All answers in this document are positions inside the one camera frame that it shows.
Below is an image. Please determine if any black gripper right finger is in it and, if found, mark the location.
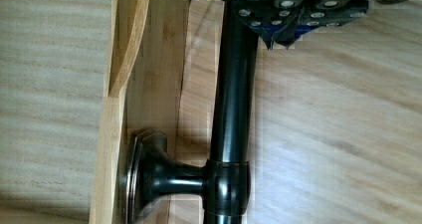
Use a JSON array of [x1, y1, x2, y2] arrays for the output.
[[275, 0, 408, 47]]

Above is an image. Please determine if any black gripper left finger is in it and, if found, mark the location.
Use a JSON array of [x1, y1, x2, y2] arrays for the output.
[[222, 0, 299, 50]]

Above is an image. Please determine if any wooden drawer with black handle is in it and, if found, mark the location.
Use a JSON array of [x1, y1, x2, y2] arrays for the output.
[[89, 0, 258, 224]]

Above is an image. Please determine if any bamboo cutting board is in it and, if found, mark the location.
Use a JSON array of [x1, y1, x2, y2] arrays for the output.
[[171, 0, 422, 224]]

